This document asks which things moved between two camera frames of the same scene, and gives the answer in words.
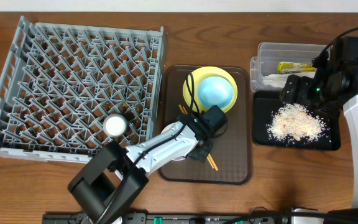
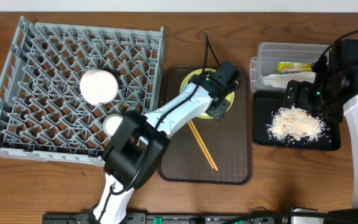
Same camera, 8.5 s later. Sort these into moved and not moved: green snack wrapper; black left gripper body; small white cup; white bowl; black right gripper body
Moved: white bowl; black left gripper body
Not moved: green snack wrapper; small white cup; black right gripper body
